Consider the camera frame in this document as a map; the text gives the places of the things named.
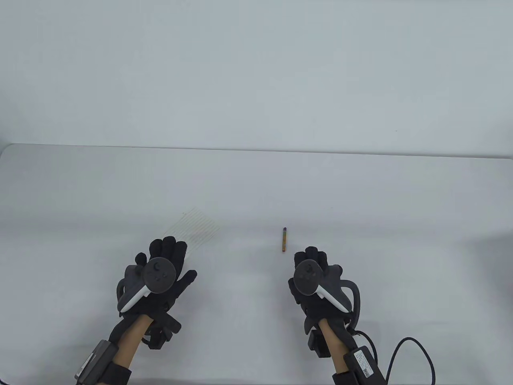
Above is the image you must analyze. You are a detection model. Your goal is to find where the person's left hand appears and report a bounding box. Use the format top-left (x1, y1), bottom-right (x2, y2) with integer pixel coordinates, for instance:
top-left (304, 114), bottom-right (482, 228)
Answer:
top-left (116, 237), bottom-right (198, 322)

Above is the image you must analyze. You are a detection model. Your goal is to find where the person's right hand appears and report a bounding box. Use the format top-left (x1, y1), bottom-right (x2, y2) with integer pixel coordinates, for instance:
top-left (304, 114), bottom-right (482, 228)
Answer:
top-left (288, 247), bottom-right (361, 336)

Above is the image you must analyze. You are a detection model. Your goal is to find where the white lined paper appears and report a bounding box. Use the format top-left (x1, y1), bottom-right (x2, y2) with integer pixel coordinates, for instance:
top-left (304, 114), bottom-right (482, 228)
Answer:
top-left (160, 207), bottom-right (220, 252)

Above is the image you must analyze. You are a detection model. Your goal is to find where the black right forearm sensor box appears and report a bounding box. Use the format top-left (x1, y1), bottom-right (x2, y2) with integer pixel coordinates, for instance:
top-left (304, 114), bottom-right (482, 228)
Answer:
top-left (349, 347), bottom-right (388, 382)

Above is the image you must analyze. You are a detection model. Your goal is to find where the black left forearm sensor box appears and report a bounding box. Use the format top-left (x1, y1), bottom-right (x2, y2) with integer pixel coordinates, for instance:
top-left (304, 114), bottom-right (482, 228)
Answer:
top-left (75, 340), bottom-right (119, 381)

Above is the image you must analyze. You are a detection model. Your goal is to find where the grey white left hand controller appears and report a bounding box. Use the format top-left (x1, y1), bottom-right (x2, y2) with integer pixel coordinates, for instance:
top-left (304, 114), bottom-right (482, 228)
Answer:
top-left (117, 257), bottom-right (172, 312)

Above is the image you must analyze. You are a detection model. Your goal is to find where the grey white hand controller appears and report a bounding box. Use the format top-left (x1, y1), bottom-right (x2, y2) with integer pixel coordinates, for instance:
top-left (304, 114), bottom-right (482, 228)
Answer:
top-left (294, 260), bottom-right (361, 321)
top-left (117, 257), bottom-right (172, 312)

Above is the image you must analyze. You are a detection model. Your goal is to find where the grey white right hand controller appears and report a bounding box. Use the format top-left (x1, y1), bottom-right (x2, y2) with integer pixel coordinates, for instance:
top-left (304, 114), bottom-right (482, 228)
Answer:
top-left (294, 260), bottom-right (361, 321)

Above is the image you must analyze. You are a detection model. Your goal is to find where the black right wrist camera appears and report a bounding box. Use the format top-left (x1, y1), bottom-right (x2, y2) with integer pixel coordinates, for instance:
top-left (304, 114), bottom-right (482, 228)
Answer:
top-left (308, 331), bottom-right (331, 357)

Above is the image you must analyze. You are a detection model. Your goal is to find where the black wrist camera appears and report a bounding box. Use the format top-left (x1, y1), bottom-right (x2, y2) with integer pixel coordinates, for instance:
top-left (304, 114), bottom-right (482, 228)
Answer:
top-left (308, 331), bottom-right (331, 357)
top-left (142, 315), bottom-right (182, 349)

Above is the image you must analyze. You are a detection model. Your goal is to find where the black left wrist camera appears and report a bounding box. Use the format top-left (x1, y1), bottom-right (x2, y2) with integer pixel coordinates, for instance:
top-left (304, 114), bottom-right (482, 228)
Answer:
top-left (142, 315), bottom-right (182, 349)

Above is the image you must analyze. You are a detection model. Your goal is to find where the black right forearm strap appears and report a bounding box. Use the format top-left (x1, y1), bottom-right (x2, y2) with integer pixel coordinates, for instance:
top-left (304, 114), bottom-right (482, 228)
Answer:
top-left (332, 371), bottom-right (385, 385)

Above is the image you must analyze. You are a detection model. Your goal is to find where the black forearm strap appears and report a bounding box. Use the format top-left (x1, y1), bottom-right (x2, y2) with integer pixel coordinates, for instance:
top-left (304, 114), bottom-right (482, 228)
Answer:
top-left (332, 371), bottom-right (385, 385)
top-left (74, 361), bottom-right (133, 385)

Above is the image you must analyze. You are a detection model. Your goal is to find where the black right braided cable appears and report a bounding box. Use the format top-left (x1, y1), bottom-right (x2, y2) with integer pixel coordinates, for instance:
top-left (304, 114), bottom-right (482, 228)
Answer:
top-left (348, 329), bottom-right (437, 385)

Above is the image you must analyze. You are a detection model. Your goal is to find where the black left forearm strap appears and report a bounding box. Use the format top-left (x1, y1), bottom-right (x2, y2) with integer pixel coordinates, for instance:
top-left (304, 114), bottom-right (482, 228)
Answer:
top-left (74, 361), bottom-right (133, 385)

